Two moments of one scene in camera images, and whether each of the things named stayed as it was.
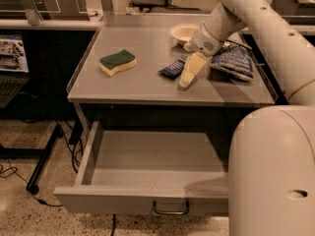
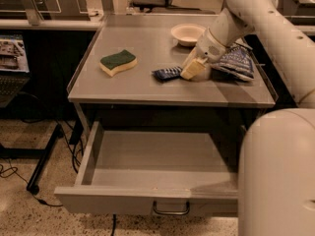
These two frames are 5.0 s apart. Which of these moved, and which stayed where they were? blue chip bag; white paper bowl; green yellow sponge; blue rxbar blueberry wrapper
Moved: blue rxbar blueberry wrapper
Stayed: blue chip bag; green yellow sponge; white paper bowl
